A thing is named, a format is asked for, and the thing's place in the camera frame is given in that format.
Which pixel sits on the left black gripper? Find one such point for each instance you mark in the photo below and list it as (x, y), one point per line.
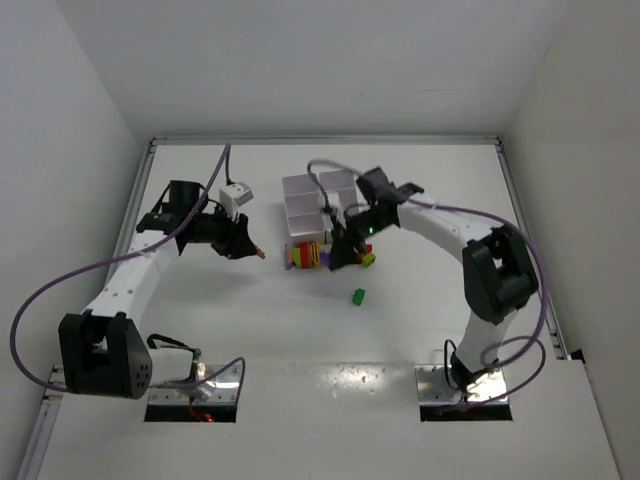
(235, 236)

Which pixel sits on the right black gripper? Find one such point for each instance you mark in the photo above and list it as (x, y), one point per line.
(345, 240)

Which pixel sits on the dark green lego brick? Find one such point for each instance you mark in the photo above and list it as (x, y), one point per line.
(358, 296)

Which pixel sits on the purple butterfly lego brick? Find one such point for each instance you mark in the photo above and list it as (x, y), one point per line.
(288, 257)

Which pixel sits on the lime green lego brick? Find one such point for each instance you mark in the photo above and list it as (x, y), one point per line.
(301, 258)

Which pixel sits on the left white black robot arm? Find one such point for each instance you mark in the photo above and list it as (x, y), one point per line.
(103, 352)

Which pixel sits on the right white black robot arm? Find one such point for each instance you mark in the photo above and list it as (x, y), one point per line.
(498, 275)

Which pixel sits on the small lime lego brick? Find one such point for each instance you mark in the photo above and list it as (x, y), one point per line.
(368, 259)

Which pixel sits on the right white divided container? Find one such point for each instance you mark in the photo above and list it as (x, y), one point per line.
(340, 189)

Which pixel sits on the white divided container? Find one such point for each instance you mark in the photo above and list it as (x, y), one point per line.
(340, 189)
(303, 201)

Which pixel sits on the left white divided container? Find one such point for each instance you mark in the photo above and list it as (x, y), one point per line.
(303, 201)

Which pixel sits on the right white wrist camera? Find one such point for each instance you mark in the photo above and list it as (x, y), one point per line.
(338, 216)

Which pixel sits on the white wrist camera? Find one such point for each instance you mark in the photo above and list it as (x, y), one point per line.
(338, 216)
(233, 196)

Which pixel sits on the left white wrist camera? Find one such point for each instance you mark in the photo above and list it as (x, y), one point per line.
(233, 196)

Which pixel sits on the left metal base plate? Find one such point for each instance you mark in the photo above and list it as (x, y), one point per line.
(220, 391)

